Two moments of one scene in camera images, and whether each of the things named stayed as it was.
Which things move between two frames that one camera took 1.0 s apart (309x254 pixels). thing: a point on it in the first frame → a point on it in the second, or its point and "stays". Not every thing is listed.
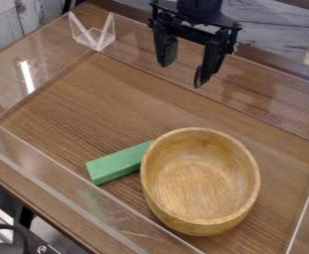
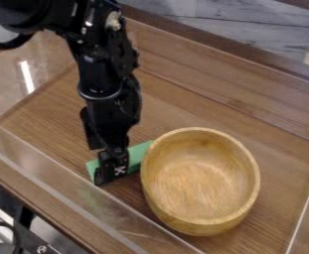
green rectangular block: x=118 y=164 stays
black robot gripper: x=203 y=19 → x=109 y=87
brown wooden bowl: x=200 y=180 stays
